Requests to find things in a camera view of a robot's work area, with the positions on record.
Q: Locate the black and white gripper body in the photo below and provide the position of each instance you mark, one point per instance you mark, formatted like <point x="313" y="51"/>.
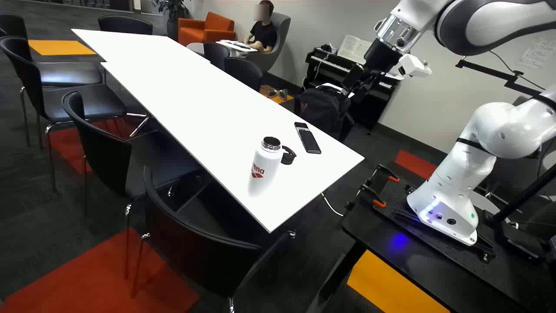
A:
<point x="381" y="59"/>

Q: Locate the black calculator with cover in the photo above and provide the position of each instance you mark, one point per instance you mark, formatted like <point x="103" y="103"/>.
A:
<point x="306" y="137"/>

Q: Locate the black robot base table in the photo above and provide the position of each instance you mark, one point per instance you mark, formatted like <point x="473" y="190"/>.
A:
<point x="481" y="278"/>

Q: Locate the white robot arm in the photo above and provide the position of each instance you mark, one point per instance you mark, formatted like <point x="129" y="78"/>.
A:
<point x="495" y="129"/>

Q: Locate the black digital piano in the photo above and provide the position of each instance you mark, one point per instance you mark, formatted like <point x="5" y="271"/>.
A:
<point x="372" y="91"/>

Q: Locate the seated person in black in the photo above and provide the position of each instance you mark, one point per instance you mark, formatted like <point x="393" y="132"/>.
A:
<point x="262" y="33"/>

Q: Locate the black bottle cap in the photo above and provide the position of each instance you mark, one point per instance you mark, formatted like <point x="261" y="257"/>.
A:
<point x="289" y="155"/>

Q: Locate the black orange clamp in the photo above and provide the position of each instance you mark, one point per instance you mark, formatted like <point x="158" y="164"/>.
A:
<point x="379" y="184"/>

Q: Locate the white water bottle red logo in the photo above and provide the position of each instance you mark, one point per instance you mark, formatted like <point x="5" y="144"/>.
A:
<point x="264" y="164"/>

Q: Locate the orange armchair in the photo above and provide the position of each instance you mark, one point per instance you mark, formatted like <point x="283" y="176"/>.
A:
<point x="212" y="28"/>

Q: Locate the black chair near table front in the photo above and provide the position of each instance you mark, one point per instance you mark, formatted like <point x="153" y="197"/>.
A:
<point x="207" y="238"/>

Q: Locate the black chair middle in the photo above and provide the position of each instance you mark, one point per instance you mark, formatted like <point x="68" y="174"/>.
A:
<point x="120" y="162"/>

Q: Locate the black chair far left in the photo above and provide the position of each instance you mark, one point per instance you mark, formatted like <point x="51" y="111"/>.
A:
<point x="97" y="99"/>

